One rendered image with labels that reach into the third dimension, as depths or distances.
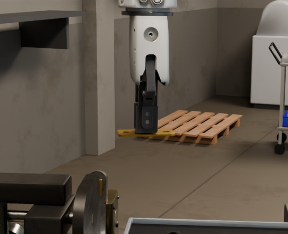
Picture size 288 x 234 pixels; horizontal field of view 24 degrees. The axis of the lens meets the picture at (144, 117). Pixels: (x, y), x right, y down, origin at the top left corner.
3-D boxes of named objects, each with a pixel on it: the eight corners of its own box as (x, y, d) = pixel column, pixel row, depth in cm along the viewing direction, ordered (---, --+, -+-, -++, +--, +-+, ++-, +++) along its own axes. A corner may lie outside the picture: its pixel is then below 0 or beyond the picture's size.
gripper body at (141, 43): (179, 6, 92) (177, 87, 94) (168, 5, 102) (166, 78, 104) (124, 5, 92) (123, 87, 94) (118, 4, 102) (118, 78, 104)
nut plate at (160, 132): (172, 131, 103) (172, 123, 103) (175, 136, 99) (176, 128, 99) (116, 131, 102) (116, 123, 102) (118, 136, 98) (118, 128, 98)
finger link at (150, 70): (157, 78, 91) (153, 105, 95) (153, 38, 96) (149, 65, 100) (148, 78, 91) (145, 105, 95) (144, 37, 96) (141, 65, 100)
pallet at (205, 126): (179, 118, 716) (179, 109, 714) (245, 124, 686) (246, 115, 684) (135, 139, 622) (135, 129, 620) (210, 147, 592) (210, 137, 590)
